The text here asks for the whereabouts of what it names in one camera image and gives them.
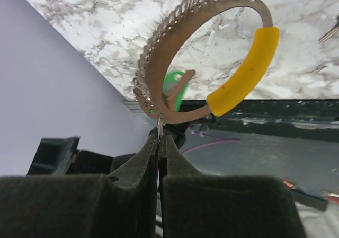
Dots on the yellow tag key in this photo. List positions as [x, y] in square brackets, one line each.
[331, 32]

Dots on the metal keyring with yellow grip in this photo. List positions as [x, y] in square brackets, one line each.
[169, 37]

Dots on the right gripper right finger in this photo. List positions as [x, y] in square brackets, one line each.
[199, 205]

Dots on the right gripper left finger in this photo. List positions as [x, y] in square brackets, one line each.
[64, 203]

